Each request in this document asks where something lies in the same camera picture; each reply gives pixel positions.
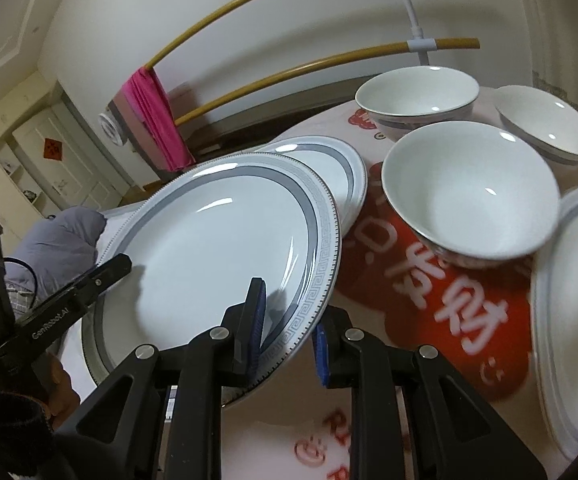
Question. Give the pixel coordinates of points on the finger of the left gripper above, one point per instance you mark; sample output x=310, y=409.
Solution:
x=57, y=313

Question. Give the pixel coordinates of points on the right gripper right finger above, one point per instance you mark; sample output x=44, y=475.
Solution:
x=332, y=354

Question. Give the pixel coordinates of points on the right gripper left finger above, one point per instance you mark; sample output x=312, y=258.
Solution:
x=245, y=324

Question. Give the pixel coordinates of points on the large grey rimmed plate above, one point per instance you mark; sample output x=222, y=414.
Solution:
x=196, y=245

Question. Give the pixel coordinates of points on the white bowl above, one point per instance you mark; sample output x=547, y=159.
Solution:
x=408, y=98
x=476, y=195
x=547, y=123

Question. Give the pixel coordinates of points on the cream wardrobe cabinet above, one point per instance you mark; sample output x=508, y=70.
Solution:
x=23, y=202

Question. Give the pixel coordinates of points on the white door with red sign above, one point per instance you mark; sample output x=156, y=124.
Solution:
x=68, y=165

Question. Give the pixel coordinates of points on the brown topped white tv cabinet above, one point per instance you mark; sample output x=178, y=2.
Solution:
x=266, y=121

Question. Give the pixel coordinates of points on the white floor fan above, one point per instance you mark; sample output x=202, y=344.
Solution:
x=112, y=128

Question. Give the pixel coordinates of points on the brown grey hanging cloth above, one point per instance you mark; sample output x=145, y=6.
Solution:
x=138, y=136

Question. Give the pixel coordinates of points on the right grey rimmed plate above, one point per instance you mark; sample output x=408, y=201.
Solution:
x=554, y=317

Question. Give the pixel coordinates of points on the pink towel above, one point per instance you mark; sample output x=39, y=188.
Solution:
x=150, y=103

